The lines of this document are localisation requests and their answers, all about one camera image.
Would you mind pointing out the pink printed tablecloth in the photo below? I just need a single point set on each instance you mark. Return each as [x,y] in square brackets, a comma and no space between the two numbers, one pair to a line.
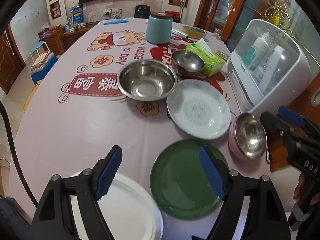
[75,130]

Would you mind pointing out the green tissue pack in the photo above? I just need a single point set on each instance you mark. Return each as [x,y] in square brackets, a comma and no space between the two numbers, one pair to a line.
[210,60]

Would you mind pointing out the blue printed box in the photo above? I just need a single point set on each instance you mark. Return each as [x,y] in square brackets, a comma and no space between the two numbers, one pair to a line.
[77,15]

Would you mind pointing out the large steel bowl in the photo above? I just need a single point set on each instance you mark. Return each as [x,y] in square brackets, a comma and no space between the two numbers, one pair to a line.
[145,80]

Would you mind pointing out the light blue metal stool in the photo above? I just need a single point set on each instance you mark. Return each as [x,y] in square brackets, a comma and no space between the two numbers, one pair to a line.
[37,46]

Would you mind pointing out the pink steel bowl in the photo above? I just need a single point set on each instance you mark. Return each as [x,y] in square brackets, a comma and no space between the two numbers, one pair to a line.
[250,135]

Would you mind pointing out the white storage cabinet clear door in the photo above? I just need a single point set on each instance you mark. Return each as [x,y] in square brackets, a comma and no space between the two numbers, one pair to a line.
[287,80]

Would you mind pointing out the small gold box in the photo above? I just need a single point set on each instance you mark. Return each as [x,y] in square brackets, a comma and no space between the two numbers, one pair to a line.
[223,55]

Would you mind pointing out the green plate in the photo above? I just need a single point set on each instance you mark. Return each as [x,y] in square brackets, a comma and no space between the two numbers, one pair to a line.
[180,180]

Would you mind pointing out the stack of books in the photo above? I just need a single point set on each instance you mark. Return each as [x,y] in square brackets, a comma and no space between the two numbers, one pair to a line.
[41,60]

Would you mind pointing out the wall power outlet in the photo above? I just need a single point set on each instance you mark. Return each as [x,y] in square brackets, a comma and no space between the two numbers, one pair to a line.
[111,10]

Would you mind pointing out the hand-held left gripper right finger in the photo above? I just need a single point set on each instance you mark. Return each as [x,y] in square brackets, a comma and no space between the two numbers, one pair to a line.
[211,172]

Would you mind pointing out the red lidded pot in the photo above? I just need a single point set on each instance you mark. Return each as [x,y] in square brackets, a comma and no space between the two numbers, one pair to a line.
[172,13]

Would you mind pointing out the person's right hand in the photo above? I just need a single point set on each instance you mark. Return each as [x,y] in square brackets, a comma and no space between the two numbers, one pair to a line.
[298,187]

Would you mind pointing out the glass cup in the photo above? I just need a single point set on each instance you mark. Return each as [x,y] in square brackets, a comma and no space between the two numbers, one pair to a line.
[218,33]

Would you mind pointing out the wooden television cabinet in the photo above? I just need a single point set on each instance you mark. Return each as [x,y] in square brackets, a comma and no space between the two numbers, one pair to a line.
[67,37]

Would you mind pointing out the white wall niche shelf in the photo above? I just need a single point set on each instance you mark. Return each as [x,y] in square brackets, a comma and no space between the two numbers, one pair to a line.
[53,2]

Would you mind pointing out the black air fryer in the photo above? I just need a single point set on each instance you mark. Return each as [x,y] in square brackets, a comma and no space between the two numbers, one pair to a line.
[141,12]

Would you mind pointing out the yellow plastic stool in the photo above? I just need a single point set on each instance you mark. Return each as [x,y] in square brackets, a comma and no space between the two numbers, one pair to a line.
[31,97]

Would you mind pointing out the white bottle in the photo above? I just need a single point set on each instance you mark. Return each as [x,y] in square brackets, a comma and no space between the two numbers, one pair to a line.
[258,52]

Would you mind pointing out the red tissue box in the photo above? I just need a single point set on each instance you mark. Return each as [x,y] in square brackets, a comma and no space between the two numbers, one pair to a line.
[44,33]

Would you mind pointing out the round yellow tin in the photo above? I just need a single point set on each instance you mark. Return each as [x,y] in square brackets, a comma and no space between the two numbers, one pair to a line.
[193,31]

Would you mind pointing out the blue face mask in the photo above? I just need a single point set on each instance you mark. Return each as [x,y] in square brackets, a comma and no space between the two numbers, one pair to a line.
[115,21]

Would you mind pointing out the blue plastic stool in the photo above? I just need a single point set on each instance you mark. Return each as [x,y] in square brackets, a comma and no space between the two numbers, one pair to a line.
[43,73]

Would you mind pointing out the blue patterned white plate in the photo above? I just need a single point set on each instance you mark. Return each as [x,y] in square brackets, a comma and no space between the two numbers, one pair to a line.
[197,107]

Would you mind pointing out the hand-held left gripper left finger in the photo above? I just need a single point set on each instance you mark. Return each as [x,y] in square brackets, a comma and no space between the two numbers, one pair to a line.
[110,170]

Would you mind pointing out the blue canister with brown lid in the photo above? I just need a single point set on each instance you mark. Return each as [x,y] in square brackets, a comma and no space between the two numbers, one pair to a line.
[158,30]

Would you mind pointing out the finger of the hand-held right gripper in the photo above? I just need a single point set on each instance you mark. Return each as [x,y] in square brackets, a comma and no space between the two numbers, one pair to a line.
[292,116]
[275,123]

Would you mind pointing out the brown wooden door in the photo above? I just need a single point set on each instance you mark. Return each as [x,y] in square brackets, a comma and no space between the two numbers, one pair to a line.
[10,62]

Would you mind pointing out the wooden glass display cabinet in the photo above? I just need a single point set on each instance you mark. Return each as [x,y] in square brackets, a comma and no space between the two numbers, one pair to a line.
[207,0]

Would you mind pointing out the dark red steel bowl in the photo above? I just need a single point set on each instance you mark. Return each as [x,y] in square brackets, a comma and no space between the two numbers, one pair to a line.
[187,60]

